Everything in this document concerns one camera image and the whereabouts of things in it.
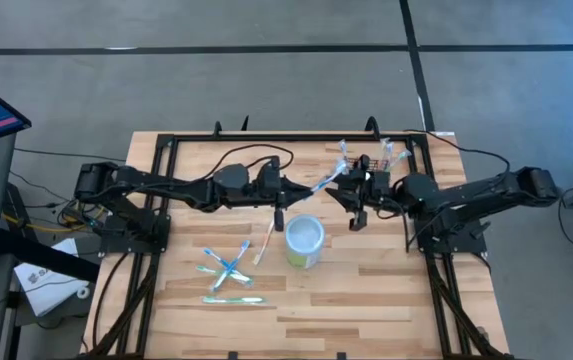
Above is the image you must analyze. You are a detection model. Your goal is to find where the black right camera cable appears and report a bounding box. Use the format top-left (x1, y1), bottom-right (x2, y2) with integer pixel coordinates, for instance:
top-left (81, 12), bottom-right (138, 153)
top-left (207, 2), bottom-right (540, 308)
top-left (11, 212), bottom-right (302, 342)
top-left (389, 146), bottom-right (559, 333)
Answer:
top-left (376, 196), bottom-right (418, 253)

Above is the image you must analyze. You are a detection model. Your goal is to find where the black camera cable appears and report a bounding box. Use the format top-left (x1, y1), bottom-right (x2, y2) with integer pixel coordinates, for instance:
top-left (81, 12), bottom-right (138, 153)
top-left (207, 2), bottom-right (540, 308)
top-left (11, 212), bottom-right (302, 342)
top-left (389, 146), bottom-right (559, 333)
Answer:
top-left (376, 196), bottom-right (418, 253)
top-left (204, 143), bottom-right (296, 181)

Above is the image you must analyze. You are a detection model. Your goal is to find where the yellow cable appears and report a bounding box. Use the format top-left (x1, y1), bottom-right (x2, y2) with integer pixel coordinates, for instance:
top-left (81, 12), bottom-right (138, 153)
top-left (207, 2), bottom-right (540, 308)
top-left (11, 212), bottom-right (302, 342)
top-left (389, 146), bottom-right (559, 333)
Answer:
top-left (1, 211), bottom-right (90, 235)

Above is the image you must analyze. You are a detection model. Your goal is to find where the black left camera cable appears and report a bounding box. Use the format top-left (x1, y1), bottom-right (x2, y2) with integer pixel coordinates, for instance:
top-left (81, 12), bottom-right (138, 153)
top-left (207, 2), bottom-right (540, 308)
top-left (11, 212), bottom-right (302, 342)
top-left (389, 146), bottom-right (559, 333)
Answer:
top-left (204, 143), bottom-right (296, 181)

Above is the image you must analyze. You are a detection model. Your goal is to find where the black beam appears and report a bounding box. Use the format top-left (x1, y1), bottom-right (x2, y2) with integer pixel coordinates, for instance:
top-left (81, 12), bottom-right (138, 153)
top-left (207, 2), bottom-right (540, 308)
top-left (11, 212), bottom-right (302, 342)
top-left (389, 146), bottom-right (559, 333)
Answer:
top-left (0, 228), bottom-right (101, 284)

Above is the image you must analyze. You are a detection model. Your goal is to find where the yellow toothbrush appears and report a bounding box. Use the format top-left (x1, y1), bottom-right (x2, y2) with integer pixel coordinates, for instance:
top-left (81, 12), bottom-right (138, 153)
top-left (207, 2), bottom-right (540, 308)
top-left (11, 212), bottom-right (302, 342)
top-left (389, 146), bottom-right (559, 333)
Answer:
top-left (378, 138), bottom-right (393, 170)

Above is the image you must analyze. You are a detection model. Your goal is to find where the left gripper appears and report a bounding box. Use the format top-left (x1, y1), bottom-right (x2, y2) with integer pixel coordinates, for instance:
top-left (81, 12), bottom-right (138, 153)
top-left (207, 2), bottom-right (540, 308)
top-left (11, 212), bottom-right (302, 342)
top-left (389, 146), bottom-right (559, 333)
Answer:
top-left (259, 171), bottom-right (314, 233)

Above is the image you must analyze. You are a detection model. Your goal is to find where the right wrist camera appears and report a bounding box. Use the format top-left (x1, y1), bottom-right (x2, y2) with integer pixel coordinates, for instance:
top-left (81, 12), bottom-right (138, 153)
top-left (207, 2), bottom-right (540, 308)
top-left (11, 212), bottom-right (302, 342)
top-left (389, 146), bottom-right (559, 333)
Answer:
top-left (354, 153), bottom-right (373, 175)

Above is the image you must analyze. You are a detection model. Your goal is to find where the black aluminium frame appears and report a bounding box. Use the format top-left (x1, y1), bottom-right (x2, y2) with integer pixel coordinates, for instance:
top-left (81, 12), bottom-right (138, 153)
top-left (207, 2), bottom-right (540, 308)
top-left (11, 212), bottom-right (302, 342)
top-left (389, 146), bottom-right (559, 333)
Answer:
top-left (78, 115), bottom-right (517, 360)

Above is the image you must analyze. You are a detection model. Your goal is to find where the green toothbrush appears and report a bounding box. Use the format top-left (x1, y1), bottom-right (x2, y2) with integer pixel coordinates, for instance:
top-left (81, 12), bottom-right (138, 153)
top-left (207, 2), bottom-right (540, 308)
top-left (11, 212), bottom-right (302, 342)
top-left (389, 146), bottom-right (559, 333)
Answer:
top-left (200, 294), bottom-right (268, 306)
top-left (194, 264), bottom-right (257, 289)

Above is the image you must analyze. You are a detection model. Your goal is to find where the long black right arm cable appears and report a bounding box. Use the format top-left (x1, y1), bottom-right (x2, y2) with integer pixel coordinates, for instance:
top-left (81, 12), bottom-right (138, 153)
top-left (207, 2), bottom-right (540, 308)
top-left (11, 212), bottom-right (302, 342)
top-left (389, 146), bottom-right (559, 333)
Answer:
top-left (404, 128), bottom-right (512, 176)

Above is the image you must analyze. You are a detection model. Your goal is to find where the white paper box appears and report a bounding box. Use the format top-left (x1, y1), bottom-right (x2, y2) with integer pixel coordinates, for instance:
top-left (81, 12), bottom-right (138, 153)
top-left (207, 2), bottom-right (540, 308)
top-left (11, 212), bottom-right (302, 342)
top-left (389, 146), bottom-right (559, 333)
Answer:
top-left (13, 237), bottom-right (91, 318)

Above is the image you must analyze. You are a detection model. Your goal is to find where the green white wipes canister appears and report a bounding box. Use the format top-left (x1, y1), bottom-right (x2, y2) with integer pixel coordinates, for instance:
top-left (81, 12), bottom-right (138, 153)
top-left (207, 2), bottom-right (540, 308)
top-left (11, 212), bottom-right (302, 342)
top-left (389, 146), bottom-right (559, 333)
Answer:
top-left (284, 213), bottom-right (327, 271)

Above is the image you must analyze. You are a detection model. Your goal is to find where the black wire basket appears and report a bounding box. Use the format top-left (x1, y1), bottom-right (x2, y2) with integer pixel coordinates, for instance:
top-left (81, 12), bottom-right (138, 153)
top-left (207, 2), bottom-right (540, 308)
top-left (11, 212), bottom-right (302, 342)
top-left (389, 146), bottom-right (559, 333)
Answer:
top-left (343, 155), bottom-right (392, 176)

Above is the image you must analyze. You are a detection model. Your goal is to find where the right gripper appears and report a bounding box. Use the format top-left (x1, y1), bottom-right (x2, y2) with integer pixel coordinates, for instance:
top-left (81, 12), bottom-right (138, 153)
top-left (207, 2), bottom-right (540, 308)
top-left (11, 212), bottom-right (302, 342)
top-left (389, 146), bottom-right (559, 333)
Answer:
top-left (324, 170), bottom-right (394, 233)

